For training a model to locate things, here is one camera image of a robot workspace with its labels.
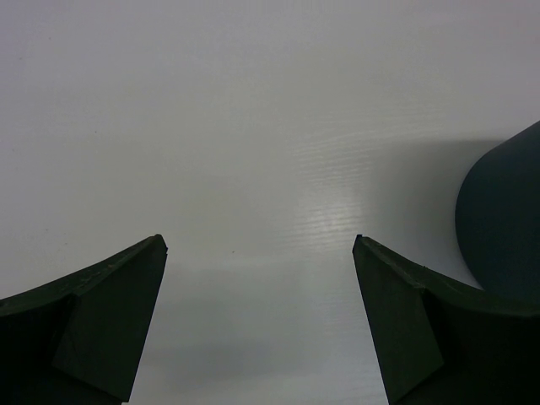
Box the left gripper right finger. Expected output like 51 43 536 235
353 235 539 404

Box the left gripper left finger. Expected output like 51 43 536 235
1 235 168 404

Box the dark grey plastic bin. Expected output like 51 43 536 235
455 123 539 304

